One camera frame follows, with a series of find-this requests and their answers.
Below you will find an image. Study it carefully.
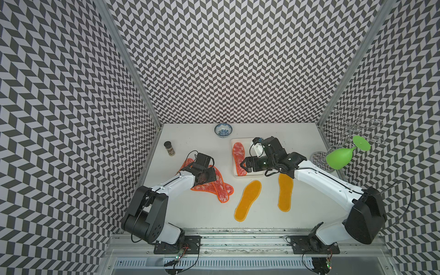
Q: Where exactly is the yellow insole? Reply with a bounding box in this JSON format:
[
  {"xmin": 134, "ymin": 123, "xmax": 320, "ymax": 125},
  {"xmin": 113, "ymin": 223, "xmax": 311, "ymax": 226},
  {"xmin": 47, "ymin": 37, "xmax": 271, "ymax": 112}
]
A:
[
  {"xmin": 234, "ymin": 181, "xmax": 262, "ymax": 222},
  {"xmin": 277, "ymin": 174, "xmax": 294, "ymax": 212}
]

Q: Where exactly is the green plastic wine glass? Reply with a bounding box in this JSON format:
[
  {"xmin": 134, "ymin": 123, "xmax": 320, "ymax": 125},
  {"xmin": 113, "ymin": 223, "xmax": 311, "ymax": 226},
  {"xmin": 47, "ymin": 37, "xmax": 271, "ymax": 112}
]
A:
[{"xmin": 326, "ymin": 136, "xmax": 371, "ymax": 170}]

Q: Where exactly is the small spice jar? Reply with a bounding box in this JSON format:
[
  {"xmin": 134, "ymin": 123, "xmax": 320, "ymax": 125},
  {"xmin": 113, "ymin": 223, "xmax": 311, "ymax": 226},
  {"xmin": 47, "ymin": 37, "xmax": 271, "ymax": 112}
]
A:
[{"xmin": 164, "ymin": 141, "xmax": 175, "ymax": 157}]

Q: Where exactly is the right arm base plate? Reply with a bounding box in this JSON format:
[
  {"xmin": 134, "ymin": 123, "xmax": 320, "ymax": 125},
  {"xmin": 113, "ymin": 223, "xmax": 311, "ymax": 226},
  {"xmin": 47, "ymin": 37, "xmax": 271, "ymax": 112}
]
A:
[{"xmin": 286, "ymin": 222, "xmax": 340, "ymax": 255}]

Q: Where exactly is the white storage tray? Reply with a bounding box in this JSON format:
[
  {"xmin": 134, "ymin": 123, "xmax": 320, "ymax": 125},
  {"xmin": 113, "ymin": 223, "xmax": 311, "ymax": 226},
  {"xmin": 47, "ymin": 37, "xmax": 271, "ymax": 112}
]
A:
[{"xmin": 230, "ymin": 137, "xmax": 266, "ymax": 177}]

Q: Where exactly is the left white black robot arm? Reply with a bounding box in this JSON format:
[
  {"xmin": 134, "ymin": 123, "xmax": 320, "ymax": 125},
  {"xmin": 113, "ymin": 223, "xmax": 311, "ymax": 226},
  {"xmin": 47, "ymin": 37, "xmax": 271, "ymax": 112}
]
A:
[{"xmin": 121, "ymin": 153, "xmax": 217, "ymax": 245}]

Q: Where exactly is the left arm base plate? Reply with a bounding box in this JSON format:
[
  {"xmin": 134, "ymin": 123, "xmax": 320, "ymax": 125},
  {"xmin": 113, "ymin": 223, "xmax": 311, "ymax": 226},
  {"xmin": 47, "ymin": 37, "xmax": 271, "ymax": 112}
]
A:
[{"xmin": 154, "ymin": 235, "xmax": 202, "ymax": 256}]

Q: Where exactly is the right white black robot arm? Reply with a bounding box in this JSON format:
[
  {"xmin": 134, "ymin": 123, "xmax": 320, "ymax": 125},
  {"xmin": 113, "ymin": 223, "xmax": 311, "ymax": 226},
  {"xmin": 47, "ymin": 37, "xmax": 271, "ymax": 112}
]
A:
[{"xmin": 238, "ymin": 136, "xmax": 387, "ymax": 252}]

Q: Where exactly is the yellow insole left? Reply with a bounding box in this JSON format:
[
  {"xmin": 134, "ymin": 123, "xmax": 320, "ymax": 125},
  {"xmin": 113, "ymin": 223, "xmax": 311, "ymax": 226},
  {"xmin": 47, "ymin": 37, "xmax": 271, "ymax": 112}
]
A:
[{"xmin": 234, "ymin": 181, "xmax": 262, "ymax": 222}]

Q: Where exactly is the aluminium front rail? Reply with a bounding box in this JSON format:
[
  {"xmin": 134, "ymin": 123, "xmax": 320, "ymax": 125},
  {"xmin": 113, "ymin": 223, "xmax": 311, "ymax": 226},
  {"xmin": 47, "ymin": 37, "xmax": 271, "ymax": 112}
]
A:
[{"xmin": 103, "ymin": 229, "xmax": 391, "ymax": 257}]

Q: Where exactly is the blue white porcelain bowl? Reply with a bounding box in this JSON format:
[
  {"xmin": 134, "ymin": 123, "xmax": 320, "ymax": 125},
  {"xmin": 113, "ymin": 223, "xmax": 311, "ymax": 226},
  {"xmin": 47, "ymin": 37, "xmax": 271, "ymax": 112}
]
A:
[{"xmin": 214, "ymin": 123, "xmax": 233, "ymax": 138}]

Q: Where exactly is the yellow insole right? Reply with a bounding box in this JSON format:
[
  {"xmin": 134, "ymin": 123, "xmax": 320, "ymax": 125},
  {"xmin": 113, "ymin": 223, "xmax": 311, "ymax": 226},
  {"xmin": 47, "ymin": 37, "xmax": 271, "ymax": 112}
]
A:
[{"xmin": 277, "ymin": 174, "xmax": 294, "ymax": 212}]

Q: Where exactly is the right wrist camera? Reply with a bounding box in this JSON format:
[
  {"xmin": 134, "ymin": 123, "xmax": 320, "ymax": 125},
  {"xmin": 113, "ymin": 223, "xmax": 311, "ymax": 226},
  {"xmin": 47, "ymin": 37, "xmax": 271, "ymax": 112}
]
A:
[{"xmin": 251, "ymin": 137, "xmax": 264, "ymax": 154}]

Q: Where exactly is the clear wire rack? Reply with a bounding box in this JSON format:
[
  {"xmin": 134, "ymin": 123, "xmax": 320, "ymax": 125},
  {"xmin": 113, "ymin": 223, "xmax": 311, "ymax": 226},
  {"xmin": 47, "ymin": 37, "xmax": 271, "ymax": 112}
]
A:
[{"xmin": 325, "ymin": 108, "xmax": 384, "ymax": 150}]

